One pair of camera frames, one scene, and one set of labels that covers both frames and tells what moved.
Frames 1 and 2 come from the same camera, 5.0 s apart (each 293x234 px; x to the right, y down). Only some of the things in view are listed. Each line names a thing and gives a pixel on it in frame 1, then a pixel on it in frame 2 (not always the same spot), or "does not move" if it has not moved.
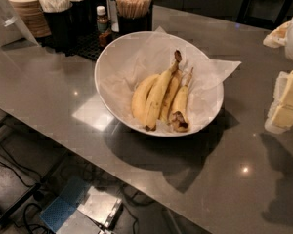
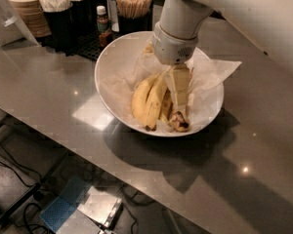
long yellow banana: x=156 y=94 does not move
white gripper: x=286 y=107 to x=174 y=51
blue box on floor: x=66 y=204 does not move
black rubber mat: x=83 y=43 does not move
